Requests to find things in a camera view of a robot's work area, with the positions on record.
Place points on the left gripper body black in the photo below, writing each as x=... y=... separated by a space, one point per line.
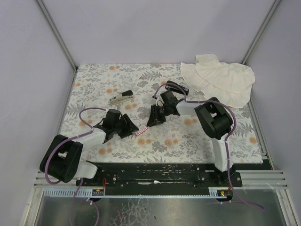
x=121 y=125

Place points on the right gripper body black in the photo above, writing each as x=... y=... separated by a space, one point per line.
x=159 y=114

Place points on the red white staple box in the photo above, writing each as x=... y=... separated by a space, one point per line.
x=141 y=130

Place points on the beige and black stapler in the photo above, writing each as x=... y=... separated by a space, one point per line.
x=123 y=97

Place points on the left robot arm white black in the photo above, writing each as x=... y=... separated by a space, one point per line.
x=62 y=162

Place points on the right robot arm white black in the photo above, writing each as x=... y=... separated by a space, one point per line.
x=212 y=115

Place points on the floral patterned table mat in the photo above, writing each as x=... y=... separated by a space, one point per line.
x=179 y=139

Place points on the cream white cloth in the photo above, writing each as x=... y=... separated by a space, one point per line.
x=230 y=83

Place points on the aluminium extrusion crossbar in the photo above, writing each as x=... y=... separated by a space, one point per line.
x=252 y=179

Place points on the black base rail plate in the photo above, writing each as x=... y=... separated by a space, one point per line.
x=164 y=180

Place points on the white slotted cable duct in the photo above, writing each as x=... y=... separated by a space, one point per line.
x=70 y=192

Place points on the right aluminium frame post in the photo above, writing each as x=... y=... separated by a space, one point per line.
x=264 y=25

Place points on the aluminium frame post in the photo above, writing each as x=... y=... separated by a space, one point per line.
x=264 y=25
x=61 y=43

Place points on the left aluminium frame post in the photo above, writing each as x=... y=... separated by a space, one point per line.
x=61 y=43

